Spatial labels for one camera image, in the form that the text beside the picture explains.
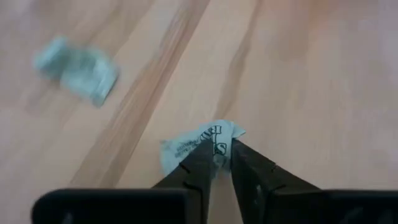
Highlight green stevia sweetener packet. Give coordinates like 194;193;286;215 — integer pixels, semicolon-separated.
159;119;246;177
32;35;121;108

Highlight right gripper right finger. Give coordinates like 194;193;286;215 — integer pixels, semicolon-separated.
231;138;322;224

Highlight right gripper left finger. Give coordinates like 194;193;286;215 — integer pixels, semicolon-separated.
151;138;219;224

